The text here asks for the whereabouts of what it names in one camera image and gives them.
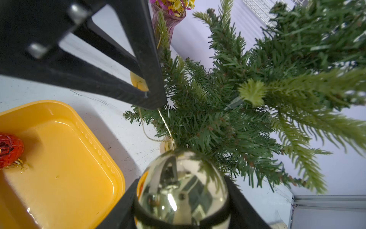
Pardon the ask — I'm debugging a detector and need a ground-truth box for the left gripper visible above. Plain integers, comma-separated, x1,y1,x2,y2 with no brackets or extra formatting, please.
1,1,140,99

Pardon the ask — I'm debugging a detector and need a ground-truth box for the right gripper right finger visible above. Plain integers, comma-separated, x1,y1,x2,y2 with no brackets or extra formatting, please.
225,176,271,229

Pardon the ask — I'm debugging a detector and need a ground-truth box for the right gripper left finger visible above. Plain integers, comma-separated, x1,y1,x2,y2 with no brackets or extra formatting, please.
96,179,139,229

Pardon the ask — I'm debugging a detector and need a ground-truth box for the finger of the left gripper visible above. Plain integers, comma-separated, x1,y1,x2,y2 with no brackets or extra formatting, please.
110,1,167,110

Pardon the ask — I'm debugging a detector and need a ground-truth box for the matte gold ball ornament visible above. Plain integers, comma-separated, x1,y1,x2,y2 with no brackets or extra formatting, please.
130,72,149,92

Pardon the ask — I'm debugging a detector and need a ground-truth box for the shiny silver-gold ball ornament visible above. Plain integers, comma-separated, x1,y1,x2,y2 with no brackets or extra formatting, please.
133,137,231,229

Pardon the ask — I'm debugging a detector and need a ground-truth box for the red glitter ball ornament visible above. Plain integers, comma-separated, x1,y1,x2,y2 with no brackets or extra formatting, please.
1,133,24,170

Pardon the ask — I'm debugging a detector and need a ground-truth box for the small green christmas tree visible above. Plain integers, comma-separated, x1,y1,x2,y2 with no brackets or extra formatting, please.
124,1,366,194

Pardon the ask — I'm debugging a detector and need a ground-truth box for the dark glass vase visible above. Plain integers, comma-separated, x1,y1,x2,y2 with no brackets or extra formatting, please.
150,4,187,44

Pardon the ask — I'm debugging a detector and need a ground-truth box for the sunflower bouquet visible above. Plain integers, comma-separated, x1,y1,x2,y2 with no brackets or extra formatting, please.
149,0,195,17

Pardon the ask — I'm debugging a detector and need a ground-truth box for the yellow plastic tray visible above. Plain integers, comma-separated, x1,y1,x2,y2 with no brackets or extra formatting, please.
1,100,126,229

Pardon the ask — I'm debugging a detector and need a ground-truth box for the white wire wall basket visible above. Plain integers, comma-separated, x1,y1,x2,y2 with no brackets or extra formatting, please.
242,0,309,28

